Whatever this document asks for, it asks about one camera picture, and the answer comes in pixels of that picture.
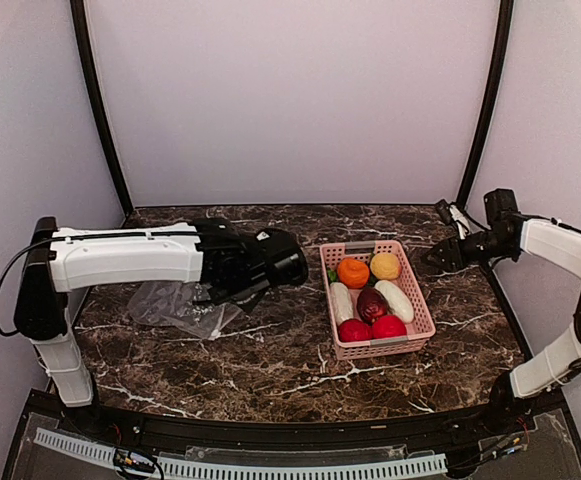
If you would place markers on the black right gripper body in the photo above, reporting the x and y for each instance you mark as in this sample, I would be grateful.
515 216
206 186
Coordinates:
484 252

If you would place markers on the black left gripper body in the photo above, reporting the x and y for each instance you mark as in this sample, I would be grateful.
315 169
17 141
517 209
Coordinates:
244 298

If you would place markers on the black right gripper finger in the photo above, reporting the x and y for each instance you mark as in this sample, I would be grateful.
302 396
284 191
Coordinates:
445 266
446 252

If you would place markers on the yellow lemon toy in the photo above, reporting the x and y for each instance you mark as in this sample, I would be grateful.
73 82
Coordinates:
385 266

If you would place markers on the clear zip top bag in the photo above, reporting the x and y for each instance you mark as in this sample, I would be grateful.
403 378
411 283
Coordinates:
184 306

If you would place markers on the pink plastic basket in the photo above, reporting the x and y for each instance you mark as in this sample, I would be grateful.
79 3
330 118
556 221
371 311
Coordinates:
418 332

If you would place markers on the red apple toy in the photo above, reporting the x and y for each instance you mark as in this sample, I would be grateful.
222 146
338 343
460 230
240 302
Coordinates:
354 330
388 326

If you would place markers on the dark red onion toy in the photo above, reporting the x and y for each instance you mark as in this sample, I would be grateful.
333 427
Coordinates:
371 305

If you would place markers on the orange tangerine toy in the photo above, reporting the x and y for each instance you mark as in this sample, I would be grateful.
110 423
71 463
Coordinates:
353 273

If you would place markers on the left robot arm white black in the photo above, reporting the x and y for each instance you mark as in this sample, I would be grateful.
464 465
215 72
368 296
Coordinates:
59 261

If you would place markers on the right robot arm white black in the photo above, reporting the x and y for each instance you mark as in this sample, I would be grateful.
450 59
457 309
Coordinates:
553 294

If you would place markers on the white bun toy upper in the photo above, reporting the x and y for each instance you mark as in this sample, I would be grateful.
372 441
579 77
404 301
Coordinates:
398 302

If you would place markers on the white bun toy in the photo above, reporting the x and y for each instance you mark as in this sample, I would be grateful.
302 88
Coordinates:
341 302
398 302

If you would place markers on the white bun toy lower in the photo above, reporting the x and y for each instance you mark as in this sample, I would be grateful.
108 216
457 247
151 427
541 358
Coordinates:
341 302

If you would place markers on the right black frame post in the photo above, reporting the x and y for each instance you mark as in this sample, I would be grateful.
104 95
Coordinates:
490 95

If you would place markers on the black frame post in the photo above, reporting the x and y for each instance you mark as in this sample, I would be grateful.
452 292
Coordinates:
96 101
490 95

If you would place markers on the black front rail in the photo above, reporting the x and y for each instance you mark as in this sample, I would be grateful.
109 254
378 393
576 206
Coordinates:
466 435

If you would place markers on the white slotted cable duct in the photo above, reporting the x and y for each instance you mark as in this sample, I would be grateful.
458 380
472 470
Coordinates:
207 463

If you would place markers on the left black frame post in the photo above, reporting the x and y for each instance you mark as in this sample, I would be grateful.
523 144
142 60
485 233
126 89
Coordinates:
96 101

